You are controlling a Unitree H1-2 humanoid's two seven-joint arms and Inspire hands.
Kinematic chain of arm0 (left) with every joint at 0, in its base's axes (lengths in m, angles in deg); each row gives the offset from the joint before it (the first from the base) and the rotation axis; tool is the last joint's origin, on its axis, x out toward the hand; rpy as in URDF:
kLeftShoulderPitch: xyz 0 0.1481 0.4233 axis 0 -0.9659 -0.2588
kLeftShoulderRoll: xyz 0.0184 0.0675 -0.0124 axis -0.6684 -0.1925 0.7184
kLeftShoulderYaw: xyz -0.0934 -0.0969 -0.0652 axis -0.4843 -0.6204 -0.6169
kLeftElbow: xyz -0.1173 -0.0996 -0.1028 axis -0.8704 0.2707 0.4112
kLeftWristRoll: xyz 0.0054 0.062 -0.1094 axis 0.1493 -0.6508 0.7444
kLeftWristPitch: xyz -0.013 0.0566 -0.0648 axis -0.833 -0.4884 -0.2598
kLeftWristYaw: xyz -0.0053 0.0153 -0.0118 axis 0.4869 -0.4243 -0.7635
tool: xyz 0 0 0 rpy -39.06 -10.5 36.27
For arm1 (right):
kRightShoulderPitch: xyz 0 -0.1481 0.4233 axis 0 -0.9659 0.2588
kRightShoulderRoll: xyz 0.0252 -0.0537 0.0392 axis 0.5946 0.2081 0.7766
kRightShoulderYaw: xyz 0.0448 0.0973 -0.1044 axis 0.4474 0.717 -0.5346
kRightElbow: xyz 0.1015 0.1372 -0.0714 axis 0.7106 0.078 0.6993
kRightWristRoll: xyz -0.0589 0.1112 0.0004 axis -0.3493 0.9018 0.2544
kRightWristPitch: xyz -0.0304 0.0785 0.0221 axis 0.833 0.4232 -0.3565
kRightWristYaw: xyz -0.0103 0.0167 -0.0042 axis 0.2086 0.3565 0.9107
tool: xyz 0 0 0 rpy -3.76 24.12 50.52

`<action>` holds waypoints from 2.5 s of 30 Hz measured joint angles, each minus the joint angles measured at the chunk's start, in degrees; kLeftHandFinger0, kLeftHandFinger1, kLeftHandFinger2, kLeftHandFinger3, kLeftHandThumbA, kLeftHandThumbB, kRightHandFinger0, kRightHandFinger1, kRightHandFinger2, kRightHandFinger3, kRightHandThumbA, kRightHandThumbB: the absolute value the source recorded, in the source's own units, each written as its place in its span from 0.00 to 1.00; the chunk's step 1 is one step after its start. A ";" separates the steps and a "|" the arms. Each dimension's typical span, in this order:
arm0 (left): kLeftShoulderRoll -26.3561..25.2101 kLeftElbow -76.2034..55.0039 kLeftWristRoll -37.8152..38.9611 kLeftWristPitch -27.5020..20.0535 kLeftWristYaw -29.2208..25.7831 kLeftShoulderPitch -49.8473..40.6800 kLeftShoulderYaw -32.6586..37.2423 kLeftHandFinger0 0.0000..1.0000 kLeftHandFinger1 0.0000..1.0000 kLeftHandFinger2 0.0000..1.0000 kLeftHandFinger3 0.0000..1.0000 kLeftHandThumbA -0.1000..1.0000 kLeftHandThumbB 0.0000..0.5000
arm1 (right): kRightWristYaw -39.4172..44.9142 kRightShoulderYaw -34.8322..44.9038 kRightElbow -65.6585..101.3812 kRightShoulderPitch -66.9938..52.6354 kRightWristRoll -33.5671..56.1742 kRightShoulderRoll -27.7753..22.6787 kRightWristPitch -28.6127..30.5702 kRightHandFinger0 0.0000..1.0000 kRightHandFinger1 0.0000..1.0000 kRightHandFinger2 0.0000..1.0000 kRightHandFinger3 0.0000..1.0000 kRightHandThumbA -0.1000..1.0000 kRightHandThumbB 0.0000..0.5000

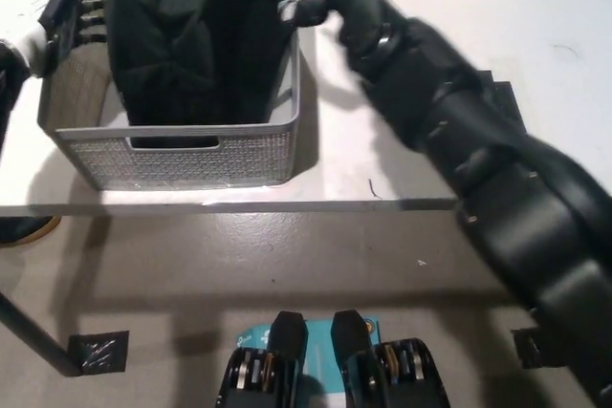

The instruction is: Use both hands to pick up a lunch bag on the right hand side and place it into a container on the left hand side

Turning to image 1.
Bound black tape patch on table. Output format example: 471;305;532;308
475;70;528;135

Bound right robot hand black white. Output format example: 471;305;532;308
277;0;399;59

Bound grey perforated plastic basket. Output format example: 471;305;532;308
37;0;303;191

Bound black shoe tan sole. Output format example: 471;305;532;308
0;216;62;249

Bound dark metal table leg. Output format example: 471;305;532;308
0;290;81;377

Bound dark green lunch bag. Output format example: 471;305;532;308
105;0;294;148

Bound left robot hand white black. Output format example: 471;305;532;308
36;0;111;75

